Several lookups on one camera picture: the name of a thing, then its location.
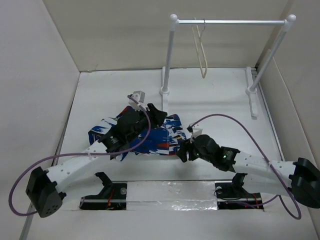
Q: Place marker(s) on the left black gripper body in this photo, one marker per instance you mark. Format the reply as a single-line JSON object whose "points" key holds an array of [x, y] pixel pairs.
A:
{"points": [[143, 121]]}

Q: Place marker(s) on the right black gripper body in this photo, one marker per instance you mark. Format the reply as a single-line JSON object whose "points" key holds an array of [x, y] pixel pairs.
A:
{"points": [[199, 155]]}

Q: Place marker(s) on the blue white red patterned trousers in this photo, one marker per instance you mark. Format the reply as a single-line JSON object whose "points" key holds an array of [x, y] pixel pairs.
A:
{"points": [[164, 140]]}

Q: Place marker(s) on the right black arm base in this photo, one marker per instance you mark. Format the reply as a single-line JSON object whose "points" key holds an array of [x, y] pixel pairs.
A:
{"points": [[232, 196]]}

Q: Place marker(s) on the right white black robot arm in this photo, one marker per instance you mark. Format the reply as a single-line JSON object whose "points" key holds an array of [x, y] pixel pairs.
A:
{"points": [[300, 179]]}

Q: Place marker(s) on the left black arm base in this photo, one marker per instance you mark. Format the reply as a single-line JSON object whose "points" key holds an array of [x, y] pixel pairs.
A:
{"points": [[112, 197]]}

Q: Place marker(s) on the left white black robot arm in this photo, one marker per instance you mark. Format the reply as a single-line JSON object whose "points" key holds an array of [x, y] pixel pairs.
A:
{"points": [[47, 189]]}

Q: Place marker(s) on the cream plastic hanger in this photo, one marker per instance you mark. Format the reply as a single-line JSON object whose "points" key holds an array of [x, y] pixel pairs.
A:
{"points": [[199, 48]]}

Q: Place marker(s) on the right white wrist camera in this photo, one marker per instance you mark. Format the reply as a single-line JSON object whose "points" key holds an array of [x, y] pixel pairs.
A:
{"points": [[195, 131]]}

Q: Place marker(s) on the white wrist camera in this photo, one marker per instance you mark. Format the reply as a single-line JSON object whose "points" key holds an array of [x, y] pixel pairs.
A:
{"points": [[136, 100], [195, 131]]}

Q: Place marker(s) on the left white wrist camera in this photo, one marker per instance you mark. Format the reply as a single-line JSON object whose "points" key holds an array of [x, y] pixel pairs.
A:
{"points": [[136, 100]]}

